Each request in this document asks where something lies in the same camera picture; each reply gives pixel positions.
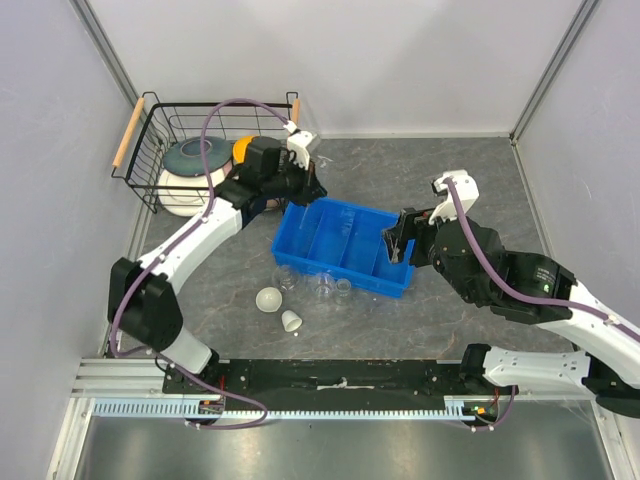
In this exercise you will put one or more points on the yellow ceramic bowl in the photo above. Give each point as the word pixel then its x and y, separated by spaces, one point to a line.
pixel 240 148

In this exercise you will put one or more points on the light blue cable duct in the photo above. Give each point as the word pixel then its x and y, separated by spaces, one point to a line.
pixel 197 410

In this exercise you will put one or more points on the blue plastic divided bin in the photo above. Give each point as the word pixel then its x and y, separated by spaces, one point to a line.
pixel 344 240

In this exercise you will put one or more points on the glass petri dish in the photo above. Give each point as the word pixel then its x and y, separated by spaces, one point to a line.
pixel 286 279

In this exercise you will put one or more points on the small glass bottle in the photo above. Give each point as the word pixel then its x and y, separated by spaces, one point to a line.
pixel 343 291

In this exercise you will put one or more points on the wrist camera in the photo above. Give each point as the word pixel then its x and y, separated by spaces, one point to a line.
pixel 459 191
pixel 301 144

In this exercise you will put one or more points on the black wire basket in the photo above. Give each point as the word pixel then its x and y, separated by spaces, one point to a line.
pixel 155 126

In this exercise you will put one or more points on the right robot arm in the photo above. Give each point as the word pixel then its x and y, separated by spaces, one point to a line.
pixel 530 289

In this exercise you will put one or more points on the white ceramic plate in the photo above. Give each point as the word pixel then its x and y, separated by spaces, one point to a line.
pixel 181 195

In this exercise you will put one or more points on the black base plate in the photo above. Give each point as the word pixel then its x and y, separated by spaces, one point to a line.
pixel 349 383

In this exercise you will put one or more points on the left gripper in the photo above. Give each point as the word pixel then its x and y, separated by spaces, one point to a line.
pixel 310 189

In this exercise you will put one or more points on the white plastic cup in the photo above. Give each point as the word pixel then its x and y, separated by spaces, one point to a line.
pixel 290 321

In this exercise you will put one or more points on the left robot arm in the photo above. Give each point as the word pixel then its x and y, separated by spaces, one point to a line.
pixel 143 293

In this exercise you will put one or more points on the glass conical flask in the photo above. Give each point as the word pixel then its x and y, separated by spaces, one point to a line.
pixel 322 286

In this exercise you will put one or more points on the white plastic bowl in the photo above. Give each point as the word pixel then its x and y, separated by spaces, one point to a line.
pixel 269 300

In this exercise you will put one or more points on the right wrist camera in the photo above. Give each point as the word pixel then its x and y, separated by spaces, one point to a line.
pixel 459 191

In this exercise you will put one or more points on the teal ceramic plate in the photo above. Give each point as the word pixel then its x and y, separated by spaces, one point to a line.
pixel 185 157

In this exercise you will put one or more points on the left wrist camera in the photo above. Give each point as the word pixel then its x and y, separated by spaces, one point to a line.
pixel 301 144

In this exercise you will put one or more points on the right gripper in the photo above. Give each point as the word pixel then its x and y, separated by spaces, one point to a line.
pixel 414 224

